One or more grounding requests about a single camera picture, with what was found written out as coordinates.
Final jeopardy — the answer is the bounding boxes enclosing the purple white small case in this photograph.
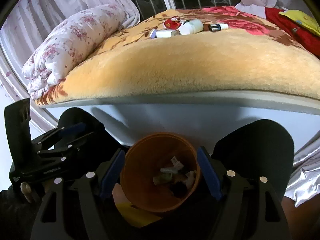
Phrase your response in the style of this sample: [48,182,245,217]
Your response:
[149,29,158,39]

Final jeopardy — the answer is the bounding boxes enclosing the red crochet pouch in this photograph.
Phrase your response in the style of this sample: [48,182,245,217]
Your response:
[163,16,184,30]

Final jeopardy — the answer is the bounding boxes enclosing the white green bottle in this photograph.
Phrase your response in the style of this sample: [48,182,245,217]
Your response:
[179,19,204,35]

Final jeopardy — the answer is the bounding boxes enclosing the orange trash bucket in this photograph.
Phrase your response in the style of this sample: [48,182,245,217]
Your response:
[120,133,201,213]

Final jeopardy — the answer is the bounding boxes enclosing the person's left hand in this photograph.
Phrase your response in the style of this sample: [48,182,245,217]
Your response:
[1,186,34,240]

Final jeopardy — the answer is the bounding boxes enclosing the person's black trouser knee left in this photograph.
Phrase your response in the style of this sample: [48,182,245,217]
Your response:
[54,107,128,160]

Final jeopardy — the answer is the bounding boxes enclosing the pink floral rolled quilt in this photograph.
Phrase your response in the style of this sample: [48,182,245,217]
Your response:
[22,4,126,100]

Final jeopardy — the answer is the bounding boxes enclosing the left sheer white curtain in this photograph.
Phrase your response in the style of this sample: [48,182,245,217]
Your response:
[1,0,140,88]

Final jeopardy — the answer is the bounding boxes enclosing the floral beige fleece blanket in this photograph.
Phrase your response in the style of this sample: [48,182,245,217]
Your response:
[36,6,319,105]

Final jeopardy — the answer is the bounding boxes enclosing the white charger plug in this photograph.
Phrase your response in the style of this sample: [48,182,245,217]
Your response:
[156,30,180,38]

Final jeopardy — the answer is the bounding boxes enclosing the red blanket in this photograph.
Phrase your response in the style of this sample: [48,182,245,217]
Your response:
[265,7,319,59]

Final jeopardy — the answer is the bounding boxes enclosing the yellow cartoon pillow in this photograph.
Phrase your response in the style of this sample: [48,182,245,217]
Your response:
[279,10,320,36]

